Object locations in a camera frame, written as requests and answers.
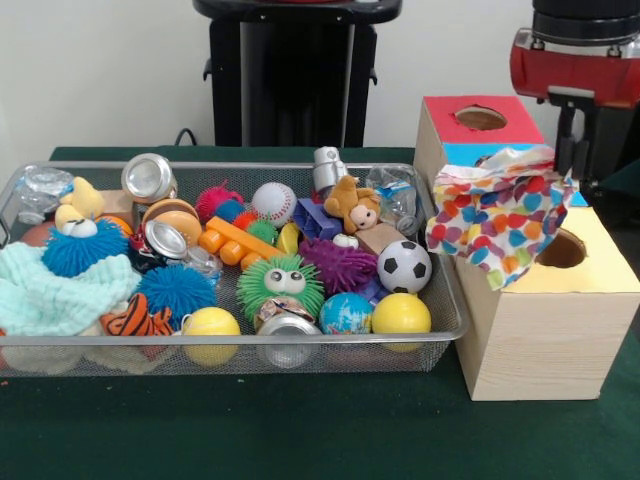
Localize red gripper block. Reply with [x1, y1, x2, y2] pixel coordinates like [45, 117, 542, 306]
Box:
[509, 28, 640, 187]

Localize heart print cloth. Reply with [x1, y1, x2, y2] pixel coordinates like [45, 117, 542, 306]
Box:
[425, 145, 581, 292]

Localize brown plush teddy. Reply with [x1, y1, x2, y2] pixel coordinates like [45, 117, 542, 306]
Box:
[323, 175, 384, 233]

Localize mint green cloth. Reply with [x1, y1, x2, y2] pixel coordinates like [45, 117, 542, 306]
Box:
[0, 240, 141, 339]

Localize wooden box with three holes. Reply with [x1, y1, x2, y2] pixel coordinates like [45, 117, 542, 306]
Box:
[413, 95, 640, 402]

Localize clear mesh bin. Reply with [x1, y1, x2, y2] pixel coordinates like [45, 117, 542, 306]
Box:
[0, 161, 471, 379]

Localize black upright panel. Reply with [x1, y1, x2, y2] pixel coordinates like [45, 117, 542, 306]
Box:
[585, 100, 640, 193]

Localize black and white soccer ball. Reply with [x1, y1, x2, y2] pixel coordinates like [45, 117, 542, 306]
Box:
[377, 240, 433, 294]

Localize yellow ball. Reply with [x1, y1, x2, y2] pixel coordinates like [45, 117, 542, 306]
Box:
[371, 292, 432, 353]
[182, 306, 241, 365]

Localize silver toy robot figure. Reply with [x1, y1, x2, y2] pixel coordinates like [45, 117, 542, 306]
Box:
[313, 146, 349, 196]

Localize small globe ball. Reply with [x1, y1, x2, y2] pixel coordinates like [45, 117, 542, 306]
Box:
[319, 292, 375, 336]

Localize green spiky ball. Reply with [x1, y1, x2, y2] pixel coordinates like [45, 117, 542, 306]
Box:
[236, 254, 326, 323]

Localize orange bumpy toy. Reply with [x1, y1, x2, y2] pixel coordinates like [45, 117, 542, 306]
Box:
[198, 216, 286, 269]

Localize dark green table cloth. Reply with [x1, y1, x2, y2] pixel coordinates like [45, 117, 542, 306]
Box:
[0, 146, 640, 480]

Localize blue spiky ball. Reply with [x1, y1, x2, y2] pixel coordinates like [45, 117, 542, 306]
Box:
[137, 264, 217, 326]
[42, 218, 129, 279]

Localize orange tiger plush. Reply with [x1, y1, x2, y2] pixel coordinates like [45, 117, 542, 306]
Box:
[100, 293, 186, 338]

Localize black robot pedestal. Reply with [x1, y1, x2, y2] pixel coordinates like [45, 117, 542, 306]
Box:
[193, 0, 403, 149]

